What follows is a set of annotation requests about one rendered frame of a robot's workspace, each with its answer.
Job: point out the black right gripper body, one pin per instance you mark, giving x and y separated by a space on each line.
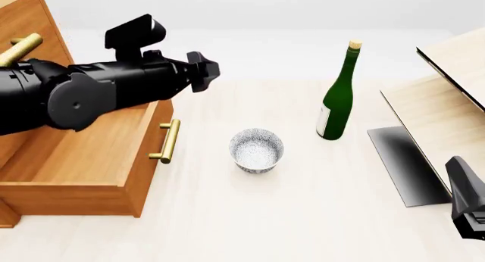
473 225

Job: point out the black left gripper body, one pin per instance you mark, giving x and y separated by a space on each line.
206 71

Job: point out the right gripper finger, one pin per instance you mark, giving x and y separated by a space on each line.
464 182

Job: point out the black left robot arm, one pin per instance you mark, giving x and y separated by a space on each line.
94 83

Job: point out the patterned white bowl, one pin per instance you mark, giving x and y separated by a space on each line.
256 151

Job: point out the open wooden drawer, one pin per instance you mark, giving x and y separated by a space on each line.
94 162

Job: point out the closed wooden drawer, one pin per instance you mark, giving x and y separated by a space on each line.
26 17

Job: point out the wooden cabinet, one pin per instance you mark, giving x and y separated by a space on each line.
7 216

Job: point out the pale wooden rack, black base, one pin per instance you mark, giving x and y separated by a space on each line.
428 111

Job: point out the green wine bottle with cork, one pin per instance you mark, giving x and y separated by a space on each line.
338 103

